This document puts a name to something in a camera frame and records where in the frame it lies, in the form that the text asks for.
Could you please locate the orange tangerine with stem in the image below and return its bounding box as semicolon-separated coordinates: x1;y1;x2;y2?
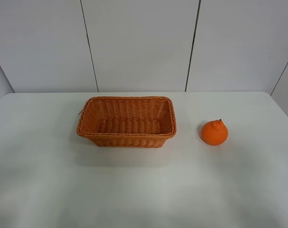
201;119;229;146

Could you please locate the orange woven wicker basket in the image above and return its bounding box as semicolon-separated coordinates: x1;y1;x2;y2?
76;96;177;148

